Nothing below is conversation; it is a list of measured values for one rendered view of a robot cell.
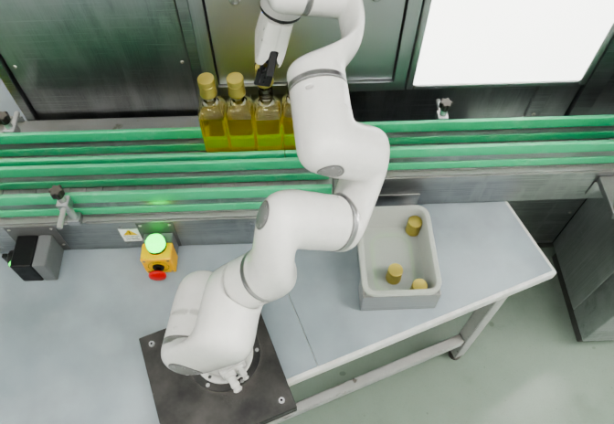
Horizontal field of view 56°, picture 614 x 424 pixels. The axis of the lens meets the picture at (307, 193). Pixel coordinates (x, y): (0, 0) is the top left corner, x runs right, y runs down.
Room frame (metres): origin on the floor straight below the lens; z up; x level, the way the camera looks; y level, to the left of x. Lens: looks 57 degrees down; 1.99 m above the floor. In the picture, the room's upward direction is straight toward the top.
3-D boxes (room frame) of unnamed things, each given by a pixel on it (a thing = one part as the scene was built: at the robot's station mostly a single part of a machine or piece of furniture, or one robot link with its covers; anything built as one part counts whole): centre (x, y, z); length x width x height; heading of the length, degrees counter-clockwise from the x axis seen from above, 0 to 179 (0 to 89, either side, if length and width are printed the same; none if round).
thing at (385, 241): (0.59, -0.20, 0.80); 0.22 x 0.17 x 0.09; 2
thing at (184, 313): (0.37, 0.18, 1.01); 0.13 x 0.10 x 0.16; 173
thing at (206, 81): (0.80, 0.20, 1.14); 0.04 x 0.04 x 0.04
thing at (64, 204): (0.61, 0.51, 0.94); 0.07 x 0.04 x 0.13; 2
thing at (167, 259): (0.60, 0.34, 0.79); 0.07 x 0.07 x 0.07; 2
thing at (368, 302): (0.62, -0.20, 0.79); 0.27 x 0.17 x 0.08; 2
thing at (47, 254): (0.59, 0.62, 0.79); 0.08 x 0.08 x 0.08; 2
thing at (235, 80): (0.80, 0.14, 1.14); 0.04 x 0.04 x 0.04
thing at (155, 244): (0.60, 0.34, 0.84); 0.05 x 0.05 x 0.03
